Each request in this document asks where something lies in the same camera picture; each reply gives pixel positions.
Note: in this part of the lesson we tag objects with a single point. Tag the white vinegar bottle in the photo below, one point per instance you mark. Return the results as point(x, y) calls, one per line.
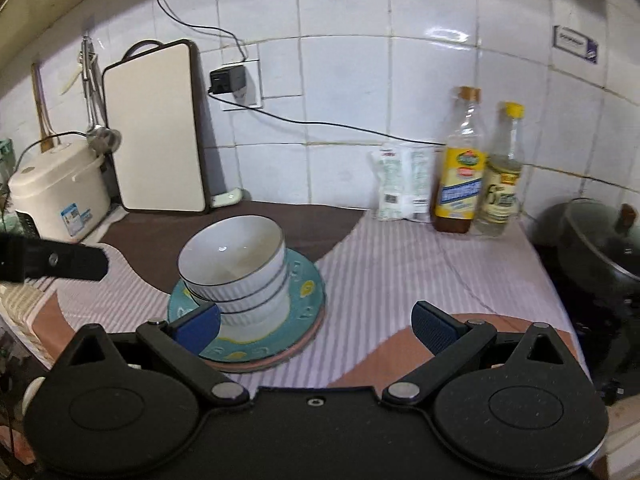
point(503, 169)

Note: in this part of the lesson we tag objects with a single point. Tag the white ribbed bowl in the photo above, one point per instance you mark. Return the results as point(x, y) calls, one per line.
point(253, 323)
point(242, 293)
point(230, 249)

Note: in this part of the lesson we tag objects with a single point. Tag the white rice cooker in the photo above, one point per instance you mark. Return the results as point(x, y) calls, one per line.
point(60, 194)

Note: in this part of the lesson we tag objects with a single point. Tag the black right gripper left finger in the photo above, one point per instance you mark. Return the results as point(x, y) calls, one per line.
point(175, 350)

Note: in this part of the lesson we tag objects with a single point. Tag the blue wall sticker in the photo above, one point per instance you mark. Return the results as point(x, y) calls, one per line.
point(575, 43)

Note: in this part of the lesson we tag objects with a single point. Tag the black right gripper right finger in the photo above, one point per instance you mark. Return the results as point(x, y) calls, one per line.
point(454, 346)

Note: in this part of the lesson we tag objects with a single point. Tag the black induction cooker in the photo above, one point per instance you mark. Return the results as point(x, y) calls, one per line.
point(607, 330)

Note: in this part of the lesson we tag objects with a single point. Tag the black wok with lid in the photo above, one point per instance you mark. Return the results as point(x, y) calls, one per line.
point(593, 246)

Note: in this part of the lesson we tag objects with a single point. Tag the black power adapter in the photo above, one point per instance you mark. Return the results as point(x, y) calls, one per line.
point(228, 79)

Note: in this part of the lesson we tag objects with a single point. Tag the teal patterned plate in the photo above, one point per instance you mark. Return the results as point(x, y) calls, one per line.
point(244, 304)

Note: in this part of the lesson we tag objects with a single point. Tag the white cutting board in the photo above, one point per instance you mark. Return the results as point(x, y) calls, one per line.
point(149, 100)

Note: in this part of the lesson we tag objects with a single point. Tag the cooking wine bottle yellow label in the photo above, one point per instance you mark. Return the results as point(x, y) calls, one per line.
point(463, 165)

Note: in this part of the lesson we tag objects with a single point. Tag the hanging metal ladle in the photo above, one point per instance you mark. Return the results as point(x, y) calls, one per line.
point(102, 139)

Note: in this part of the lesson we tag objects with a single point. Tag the striped table cloth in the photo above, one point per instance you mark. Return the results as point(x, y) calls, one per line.
point(374, 271)

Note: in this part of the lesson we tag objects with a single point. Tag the white salt bag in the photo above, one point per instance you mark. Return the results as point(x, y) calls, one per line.
point(405, 180)

